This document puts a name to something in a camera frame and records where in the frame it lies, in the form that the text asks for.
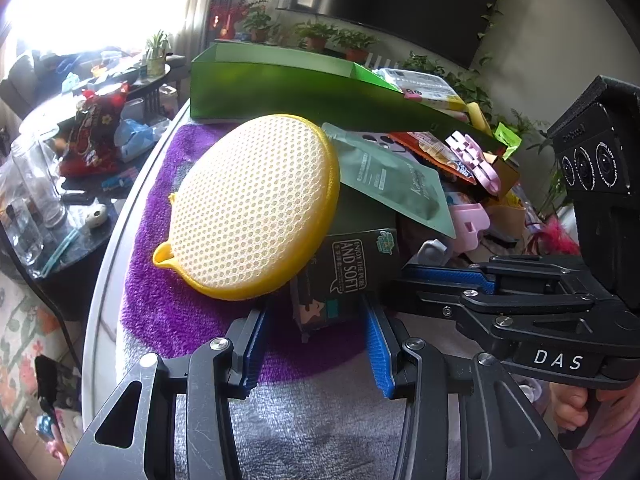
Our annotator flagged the black wall television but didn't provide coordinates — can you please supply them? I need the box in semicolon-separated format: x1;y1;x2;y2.
276;0;509;72

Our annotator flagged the person's right forearm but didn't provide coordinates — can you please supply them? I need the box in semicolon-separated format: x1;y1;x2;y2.
572;392;640;480

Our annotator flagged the floral floor rug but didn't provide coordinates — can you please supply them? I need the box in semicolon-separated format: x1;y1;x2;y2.
0;270;102;462

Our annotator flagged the brown cardboard box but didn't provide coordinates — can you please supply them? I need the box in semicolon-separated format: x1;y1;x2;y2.
489;156;522;202

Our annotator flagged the pink hair claw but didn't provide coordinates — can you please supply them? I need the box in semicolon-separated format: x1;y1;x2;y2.
444;131;502;194

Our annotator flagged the small round ornament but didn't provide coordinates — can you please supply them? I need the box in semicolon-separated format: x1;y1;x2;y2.
81;203;109;229

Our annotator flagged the magenta feather toy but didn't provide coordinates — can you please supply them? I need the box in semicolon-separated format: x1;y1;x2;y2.
524;219;582;257

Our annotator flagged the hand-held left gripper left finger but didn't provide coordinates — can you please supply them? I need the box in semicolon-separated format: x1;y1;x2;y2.
57;307;271;480

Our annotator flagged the white purple plush mat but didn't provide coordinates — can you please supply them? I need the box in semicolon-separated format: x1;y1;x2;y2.
117;122;501;480

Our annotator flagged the red decoration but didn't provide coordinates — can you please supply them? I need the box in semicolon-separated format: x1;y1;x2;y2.
209;2;242;41

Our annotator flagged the white marble desktop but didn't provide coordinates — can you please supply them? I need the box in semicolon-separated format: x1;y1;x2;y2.
80;99;202;462

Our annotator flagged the red snack packet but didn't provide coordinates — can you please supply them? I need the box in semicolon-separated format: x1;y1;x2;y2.
389;130;477;187

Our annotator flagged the teal straw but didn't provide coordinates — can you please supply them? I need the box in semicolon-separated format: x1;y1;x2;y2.
34;226;82;279

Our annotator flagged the white green flat packet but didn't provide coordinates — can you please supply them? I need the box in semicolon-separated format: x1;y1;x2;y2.
372;67;468;112

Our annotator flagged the blue plastic bag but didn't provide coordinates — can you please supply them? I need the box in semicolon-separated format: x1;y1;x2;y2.
114;118;157;162

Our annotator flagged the green spouted pouch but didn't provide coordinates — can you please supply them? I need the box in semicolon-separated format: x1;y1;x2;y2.
322;122;458;239

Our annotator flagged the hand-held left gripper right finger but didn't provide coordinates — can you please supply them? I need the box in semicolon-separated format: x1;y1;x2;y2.
362;305;568;480

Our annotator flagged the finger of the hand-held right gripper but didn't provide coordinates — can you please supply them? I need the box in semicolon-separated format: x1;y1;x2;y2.
397;254;608;297
387;280;631;348

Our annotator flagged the yellow sponge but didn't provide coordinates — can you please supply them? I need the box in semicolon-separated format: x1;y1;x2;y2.
464;101;494;134

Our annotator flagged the phone case packet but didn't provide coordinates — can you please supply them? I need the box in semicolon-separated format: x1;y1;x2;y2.
345;130;418;163

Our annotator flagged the clear glass cup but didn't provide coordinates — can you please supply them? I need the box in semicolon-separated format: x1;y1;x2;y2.
9;134;69;229
0;196;44;267

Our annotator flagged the grey plastic packet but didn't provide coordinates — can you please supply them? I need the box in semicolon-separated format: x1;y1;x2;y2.
414;239;452;267

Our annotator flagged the lime green packet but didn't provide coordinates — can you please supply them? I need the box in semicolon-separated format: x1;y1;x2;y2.
493;121;522;162

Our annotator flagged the red patterned snack bag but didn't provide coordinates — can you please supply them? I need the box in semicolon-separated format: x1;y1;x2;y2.
59;81;132;177

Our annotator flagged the yellow mesh scrubber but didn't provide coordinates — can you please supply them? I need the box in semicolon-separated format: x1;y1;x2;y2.
152;114;342;301

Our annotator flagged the grey armchair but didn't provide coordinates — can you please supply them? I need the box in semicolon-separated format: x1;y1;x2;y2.
0;54;42;122

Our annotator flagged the person's right hand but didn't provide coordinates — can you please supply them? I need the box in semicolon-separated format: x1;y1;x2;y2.
551;385;592;431

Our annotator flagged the long green box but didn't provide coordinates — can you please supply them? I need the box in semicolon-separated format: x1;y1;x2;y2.
189;42;508;154

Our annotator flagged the grey curtain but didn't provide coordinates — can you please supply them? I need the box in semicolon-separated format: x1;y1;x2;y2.
165;0;227;62

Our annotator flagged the plant in glass vase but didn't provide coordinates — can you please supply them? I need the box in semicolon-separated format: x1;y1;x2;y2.
145;30;172;79

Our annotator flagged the pale pink clip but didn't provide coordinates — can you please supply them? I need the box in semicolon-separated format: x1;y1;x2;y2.
449;201;494;254

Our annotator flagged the dark green tissue pack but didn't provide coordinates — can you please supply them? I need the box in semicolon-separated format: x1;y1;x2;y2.
290;205;403;333

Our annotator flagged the dark coffee table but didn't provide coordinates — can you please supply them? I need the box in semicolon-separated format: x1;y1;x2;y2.
0;55;173;321

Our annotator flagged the dark cloth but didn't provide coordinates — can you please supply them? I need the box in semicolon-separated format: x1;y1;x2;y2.
34;354;82;412

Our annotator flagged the potted green plant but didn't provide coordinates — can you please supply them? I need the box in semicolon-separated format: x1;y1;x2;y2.
335;30;379;64
295;20;337;53
241;7;274;44
530;110;576;221

